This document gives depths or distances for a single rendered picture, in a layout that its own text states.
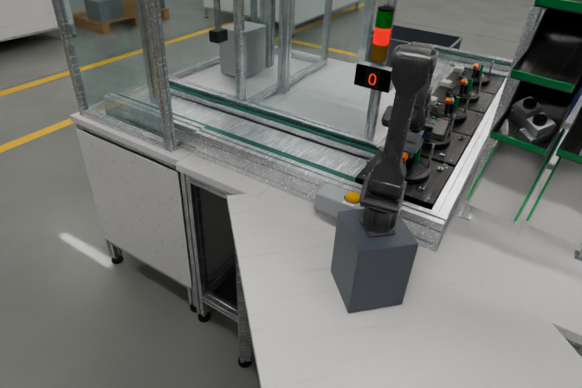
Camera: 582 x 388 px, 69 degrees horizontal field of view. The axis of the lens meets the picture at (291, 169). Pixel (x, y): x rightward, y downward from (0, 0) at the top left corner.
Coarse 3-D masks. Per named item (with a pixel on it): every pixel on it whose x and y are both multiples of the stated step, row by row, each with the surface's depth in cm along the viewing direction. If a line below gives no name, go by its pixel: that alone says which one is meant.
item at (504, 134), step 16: (544, 96) 111; (560, 96) 110; (576, 96) 102; (544, 112) 108; (560, 112) 107; (496, 128) 108; (512, 128) 108; (560, 128) 104; (512, 144) 105; (528, 144) 101; (544, 144) 103
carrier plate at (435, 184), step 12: (432, 168) 136; (444, 168) 136; (360, 180) 129; (432, 180) 130; (444, 180) 130; (408, 192) 124; (420, 192) 124; (432, 192) 124; (420, 204) 122; (432, 204) 120
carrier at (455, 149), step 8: (448, 136) 150; (456, 136) 155; (464, 136) 155; (424, 144) 146; (440, 144) 145; (448, 144) 147; (456, 144) 150; (464, 144) 150; (424, 152) 144; (440, 152) 144; (448, 152) 145; (456, 152) 145; (440, 160) 140; (448, 160) 140; (456, 160) 140
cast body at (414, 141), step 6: (408, 132) 125; (414, 132) 124; (420, 132) 124; (408, 138) 126; (414, 138) 125; (420, 138) 124; (408, 144) 125; (414, 144) 124; (420, 144) 127; (408, 150) 126; (414, 150) 125
